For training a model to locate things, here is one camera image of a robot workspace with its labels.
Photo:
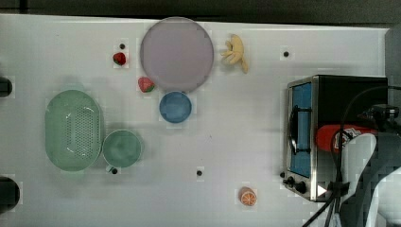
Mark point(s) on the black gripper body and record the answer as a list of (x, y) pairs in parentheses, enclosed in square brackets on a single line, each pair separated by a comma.
[(383, 115)]

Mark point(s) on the red ketchup bottle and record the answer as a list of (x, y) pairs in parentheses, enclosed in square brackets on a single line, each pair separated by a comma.
[(330, 137)]

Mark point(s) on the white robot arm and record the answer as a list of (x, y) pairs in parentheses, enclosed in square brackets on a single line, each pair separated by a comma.
[(385, 159)]

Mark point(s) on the black toaster oven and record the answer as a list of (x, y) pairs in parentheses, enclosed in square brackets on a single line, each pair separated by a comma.
[(315, 102)]

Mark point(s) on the orange slice toy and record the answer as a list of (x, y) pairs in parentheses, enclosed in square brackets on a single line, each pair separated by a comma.
[(247, 196)]

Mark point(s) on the peeled banana toy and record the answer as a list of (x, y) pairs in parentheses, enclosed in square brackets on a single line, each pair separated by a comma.
[(235, 53)]

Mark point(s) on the blue bowl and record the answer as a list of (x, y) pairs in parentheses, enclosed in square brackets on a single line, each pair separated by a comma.
[(175, 107)]

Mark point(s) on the lilac round plate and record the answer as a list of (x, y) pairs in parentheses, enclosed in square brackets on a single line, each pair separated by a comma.
[(177, 54)]

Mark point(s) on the light red strawberry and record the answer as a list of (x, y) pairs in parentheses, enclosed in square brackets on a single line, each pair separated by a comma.
[(146, 85)]

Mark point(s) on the green mug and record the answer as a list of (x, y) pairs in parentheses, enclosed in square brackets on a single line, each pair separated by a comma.
[(121, 149)]

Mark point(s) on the dark red strawberry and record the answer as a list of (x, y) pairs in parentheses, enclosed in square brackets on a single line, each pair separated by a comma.
[(119, 58)]

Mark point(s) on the green perforated colander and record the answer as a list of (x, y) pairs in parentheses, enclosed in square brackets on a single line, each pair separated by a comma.
[(73, 130)]

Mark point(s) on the black cylinder on table edge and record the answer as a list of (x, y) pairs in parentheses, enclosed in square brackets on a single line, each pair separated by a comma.
[(5, 87)]

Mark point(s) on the black cylinder lower left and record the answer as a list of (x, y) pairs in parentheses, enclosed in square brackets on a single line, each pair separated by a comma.
[(9, 194)]

